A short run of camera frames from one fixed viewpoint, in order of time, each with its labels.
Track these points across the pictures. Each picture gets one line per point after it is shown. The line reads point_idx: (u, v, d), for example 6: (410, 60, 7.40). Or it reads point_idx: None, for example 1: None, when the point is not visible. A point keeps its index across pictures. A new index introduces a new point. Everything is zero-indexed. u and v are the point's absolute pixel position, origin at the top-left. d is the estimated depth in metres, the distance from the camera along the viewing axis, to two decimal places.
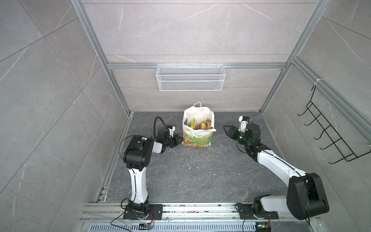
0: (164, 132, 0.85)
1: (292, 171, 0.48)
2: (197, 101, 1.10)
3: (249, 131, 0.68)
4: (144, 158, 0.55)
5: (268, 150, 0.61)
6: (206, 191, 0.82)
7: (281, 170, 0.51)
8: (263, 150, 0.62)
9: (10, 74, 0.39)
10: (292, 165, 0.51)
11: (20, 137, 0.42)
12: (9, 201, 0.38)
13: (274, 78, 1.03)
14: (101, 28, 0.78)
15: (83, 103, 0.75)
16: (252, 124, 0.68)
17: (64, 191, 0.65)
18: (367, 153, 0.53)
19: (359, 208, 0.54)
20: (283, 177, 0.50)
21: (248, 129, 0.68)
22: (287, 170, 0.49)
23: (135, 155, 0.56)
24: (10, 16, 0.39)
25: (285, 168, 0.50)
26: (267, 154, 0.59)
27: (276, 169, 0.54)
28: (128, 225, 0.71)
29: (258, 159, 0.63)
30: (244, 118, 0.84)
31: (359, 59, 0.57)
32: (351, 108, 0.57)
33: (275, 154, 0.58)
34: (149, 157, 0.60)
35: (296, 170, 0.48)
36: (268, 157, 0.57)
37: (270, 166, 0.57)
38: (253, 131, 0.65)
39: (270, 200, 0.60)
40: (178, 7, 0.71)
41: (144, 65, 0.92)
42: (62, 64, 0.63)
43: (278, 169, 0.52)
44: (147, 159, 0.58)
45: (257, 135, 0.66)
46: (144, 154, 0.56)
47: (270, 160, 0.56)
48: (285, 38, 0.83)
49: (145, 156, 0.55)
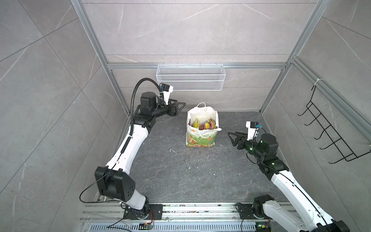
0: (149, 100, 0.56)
1: (316, 215, 0.42)
2: (201, 101, 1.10)
3: (264, 144, 0.58)
4: (123, 195, 0.44)
5: (286, 173, 0.53)
6: (206, 191, 0.82)
7: (300, 207, 0.46)
8: (278, 171, 0.54)
9: (10, 74, 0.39)
10: (317, 205, 0.44)
11: (19, 137, 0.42)
12: (9, 201, 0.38)
13: (274, 78, 1.03)
14: (102, 28, 0.78)
15: (83, 103, 0.75)
16: (267, 135, 0.58)
17: (64, 191, 0.65)
18: (367, 153, 0.53)
19: (359, 208, 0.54)
20: (301, 215, 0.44)
21: (262, 141, 0.58)
22: (309, 211, 0.43)
23: (110, 192, 0.45)
24: (9, 15, 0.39)
25: (307, 208, 0.44)
26: (286, 181, 0.51)
27: (293, 201, 0.48)
28: (128, 225, 0.71)
29: (273, 180, 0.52)
30: (252, 124, 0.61)
31: (359, 59, 0.57)
32: (351, 108, 0.57)
33: (296, 182, 0.50)
34: (132, 183, 0.48)
35: (322, 214, 0.42)
36: (287, 183, 0.50)
37: (285, 193, 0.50)
38: (270, 146, 0.55)
39: (275, 213, 0.59)
40: (178, 7, 0.71)
41: (144, 65, 0.92)
42: (62, 64, 0.63)
43: (298, 204, 0.46)
44: (128, 190, 0.46)
45: (275, 149, 0.57)
46: (121, 192, 0.44)
47: (289, 190, 0.49)
48: (285, 38, 0.83)
49: (122, 194, 0.44)
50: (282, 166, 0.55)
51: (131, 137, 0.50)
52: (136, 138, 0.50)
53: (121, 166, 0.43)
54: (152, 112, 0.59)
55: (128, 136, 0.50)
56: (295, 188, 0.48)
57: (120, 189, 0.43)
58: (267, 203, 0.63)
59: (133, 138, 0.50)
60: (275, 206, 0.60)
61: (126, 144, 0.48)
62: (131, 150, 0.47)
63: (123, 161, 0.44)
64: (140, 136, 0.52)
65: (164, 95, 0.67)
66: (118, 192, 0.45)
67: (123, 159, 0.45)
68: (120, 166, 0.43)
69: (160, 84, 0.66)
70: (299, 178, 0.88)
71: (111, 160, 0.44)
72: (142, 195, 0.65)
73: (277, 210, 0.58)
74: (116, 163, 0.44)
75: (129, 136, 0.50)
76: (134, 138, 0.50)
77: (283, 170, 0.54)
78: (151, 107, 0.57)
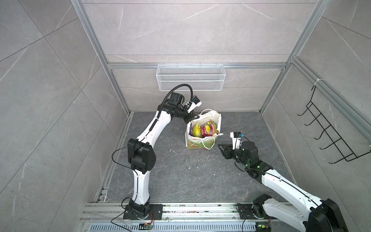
0: (179, 96, 0.71)
1: (306, 200, 0.45)
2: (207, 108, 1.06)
3: (246, 150, 0.63)
4: (146, 165, 0.54)
5: (273, 172, 0.57)
6: (206, 191, 0.82)
7: (292, 197, 0.48)
8: (264, 172, 0.58)
9: (10, 74, 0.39)
10: (305, 192, 0.47)
11: (19, 137, 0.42)
12: (9, 201, 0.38)
13: (274, 78, 1.03)
14: (102, 28, 0.78)
15: (83, 103, 0.75)
16: (246, 142, 0.64)
17: (64, 191, 0.65)
18: (367, 152, 0.53)
19: (359, 208, 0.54)
20: (297, 208, 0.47)
21: (243, 148, 0.64)
22: (300, 198, 0.46)
23: (137, 160, 0.55)
24: (10, 15, 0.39)
25: (298, 196, 0.47)
26: (274, 178, 0.55)
27: (286, 196, 0.51)
28: (128, 225, 0.71)
29: (263, 181, 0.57)
30: (235, 134, 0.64)
31: (359, 59, 0.57)
32: (351, 108, 0.57)
33: (282, 178, 0.54)
34: (153, 157, 0.57)
35: (312, 198, 0.45)
36: (275, 180, 0.54)
37: (278, 191, 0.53)
38: (251, 151, 0.61)
39: (277, 211, 0.59)
40: (178, 7, 0.71)
41: (144, 65, 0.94)
42: (62, 64, 0.63)
43: (290, 196, 0.49)
44: (150, 162, 0.55)
45: (256, 153, 0.62)
46: (145, 162, 0.53)
47: (279, 185, 0.53)
48: (285, 38, 0.83)
49: (146, 164, 0.53)
50: (267, 166, 0.60)
51: (157, 120, 0.59)
52: (162, 122, 0.59)
53: (149, 140, 0.53)
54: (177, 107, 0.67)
55: (155, 118, 0.60)
56: (282, 181, 0.52)
57: (145, 159, 0.53)
58: (267, 203, 0.63)
59: (158, 121, 0.59)
60: (275, 204, 0.60)
61: (153, 125, 0.57)
62: (156, 129, 0.57)
63: (150, 136, 0.54)
64: (164, 121, 0.61)
65: (192, 105, 0.78)
66: (143, 162, 0.54)
67: (150, 135, 0.55)
68: (148, 140, 0.53)
69: (193, 97, 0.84)
70: (299, 178, 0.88)
71: (140, 135, 0.54)
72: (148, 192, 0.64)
73: (277, 207, 0.58)
74: (144, 137, 0.54)
75: (156, 118, 0.60)
76: (159, 120, 0.59)
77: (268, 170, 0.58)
78: (177, 101, 0.69)
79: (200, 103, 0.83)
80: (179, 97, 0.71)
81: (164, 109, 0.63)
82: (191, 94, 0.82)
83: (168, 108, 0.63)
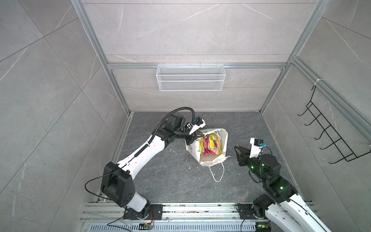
0: (179, 119, 0.62)
1: None
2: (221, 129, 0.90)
3: (266, 167, 0.54)
4: (120, 198, 0.43)
5: (297, 199, 0.50)
6: (206, 191, 0.82)
7: None
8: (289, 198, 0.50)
9: (10, 74, 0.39)
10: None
11: (20, 137, 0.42)
12: (9, 201, 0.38)
13: (274, 78, 1.03)
14: (101, 28, 0.78)
15: (83, 103, 0.75)
16: (267, 157, 0.55)
17: (64, 191, 0.65)
18: (367, 153, 0.53)
19: (359, 209, 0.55)
20: None
21: (263, 164, 0.55)
22: None
23: (110, 190, 0.45)
24: (10, 16, 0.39)
25: None
26: (299, 208, 0.49)
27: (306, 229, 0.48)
28: (128, 225, 0.71)
29: (282, 204, 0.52)
30: (256, 142, 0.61)
31: (359, 59, 0.57)
32: (351, 108, 0.57)
33: (309, 210, 0.48)
34: (131, 190, 0.46)
35: None
36: (300, 211, 0.48)
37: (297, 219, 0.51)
38: (274, 169, 0.52)
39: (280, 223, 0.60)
40: (178, 7, 0.71)
41: (144, 65, 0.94)
42: (62, 64, 0.63)
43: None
44: (126, 195, 0.45)
45: (278, 172, 0.55)
46: (119, 195, 0.43)
47: (303, 219, 0.48)
48: (285, 38, 0.83)
49: (120, 196, 0.43)
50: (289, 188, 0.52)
51: (147, 146, 0.52)
52: (152, 149, 0.52)
53: (130, 169, 0.44)
54: (175, 131, 0.62)
55: (146, 143, 0.52)
56: (309, 216, 0.47)
57: (119, 191, 0.42)
58: (271, 210, 0.63)
59: (149, 147, 0.52)
60: (279, 215, 0.60)
61: (141, 151, 0.50)
62: (143, 157, 0.49)
63: (133, 165, 0.45)
64: (156, 148, 0.54)
65: (194, 126, 0.68)
66: (117, 194, 0.43)
67: (134, 163, 0.46)
68: (129, 168, 0.44)
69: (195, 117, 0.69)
70: (298, 178, 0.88)
71: (123, 159, 0.46)
72: (144, 198, 0.65)
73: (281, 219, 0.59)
74: (126, 164, 0.45)
75: (147, 144, 0.52)
76: (150, 147, 0.51)
77: (292, 195, 0.51)
78: (176, 124, 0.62)
79: (203, 124, 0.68)
80: (178, 121, 0.63)
81: (159, 135, 0.56)
82: (193, 114, 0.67)
83: (163, 136, 0.56)
